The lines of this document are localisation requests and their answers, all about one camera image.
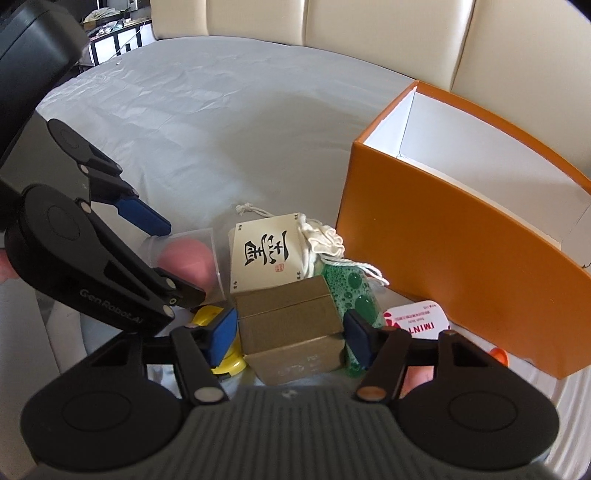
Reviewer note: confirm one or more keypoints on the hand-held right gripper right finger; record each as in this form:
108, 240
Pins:
358, 339

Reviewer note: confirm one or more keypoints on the pink sponge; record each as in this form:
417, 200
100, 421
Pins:
189, 263

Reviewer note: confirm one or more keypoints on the white and red mint tin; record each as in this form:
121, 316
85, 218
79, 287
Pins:
418, 321

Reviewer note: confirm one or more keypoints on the person's left hand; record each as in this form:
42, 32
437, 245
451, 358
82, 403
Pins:
4, 270

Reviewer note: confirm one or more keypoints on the orange cardboard storage box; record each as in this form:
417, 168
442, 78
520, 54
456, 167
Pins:
443, 258

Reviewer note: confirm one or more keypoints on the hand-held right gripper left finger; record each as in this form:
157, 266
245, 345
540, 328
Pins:
224, 332

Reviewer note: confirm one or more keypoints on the light grey tablecloth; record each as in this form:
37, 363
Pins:
221, 138

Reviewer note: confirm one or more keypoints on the brown cardboard box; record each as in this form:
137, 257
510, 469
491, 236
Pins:
286, 332

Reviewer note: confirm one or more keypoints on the pink pump bottle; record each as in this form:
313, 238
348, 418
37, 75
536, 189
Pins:
418, 377

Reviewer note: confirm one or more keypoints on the dark cluttered background table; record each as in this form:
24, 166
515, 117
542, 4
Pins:
113, 32

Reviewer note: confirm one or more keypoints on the green bubble-print bottle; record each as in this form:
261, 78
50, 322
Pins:
353, 286

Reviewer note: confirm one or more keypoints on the cream leather sofa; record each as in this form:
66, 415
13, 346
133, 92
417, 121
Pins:
378, 32

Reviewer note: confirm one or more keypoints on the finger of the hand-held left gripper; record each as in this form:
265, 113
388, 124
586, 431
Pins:
143, 214
184, 295

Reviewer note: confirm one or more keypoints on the yellow plastic object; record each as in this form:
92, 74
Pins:
231, 360

